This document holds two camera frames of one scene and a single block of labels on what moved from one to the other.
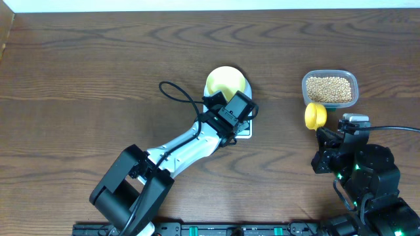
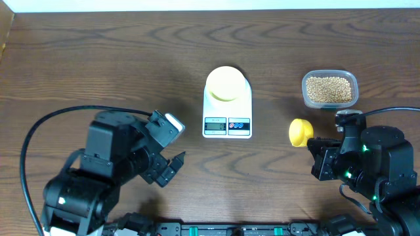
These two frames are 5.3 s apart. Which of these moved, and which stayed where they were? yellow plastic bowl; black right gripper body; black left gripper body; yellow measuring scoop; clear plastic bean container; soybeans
Moved: black left gripper body; black right gripper body; yellow measuring scoop
Stayed: yellow plastic bowl; soybeans; clear plastic bean container
